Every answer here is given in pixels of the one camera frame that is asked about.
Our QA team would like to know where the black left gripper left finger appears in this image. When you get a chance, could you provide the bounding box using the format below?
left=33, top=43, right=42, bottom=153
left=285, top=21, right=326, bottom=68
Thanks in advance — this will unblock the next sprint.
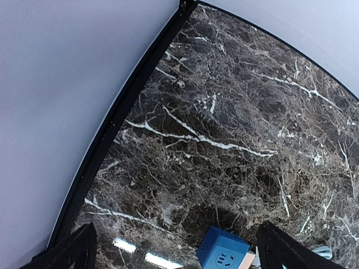
left=20, top=222, right=97, bottom=269

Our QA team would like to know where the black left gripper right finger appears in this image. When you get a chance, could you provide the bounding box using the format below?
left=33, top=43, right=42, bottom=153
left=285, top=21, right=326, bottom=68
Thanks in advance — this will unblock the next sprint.
left=256, top=221, right=342, bottom=269

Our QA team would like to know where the pink USB charger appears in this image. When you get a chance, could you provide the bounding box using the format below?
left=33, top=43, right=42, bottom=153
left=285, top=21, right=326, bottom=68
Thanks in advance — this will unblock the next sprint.
left=238, top=251, right=256, bottom=269

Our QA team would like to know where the blue cube socket adapter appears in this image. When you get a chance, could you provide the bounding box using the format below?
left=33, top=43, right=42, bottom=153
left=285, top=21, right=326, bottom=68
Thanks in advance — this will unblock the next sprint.
left=196, top=226, right=250, bottom=269

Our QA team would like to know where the light blue power cable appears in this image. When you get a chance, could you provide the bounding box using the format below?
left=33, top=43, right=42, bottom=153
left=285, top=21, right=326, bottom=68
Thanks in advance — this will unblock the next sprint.
left=313, top=245, right=333, bottom=260

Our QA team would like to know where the black frame rail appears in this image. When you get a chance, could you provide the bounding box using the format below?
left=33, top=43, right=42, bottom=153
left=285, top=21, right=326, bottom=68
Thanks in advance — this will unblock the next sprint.
left=47, top=1, right=197, bottom=249

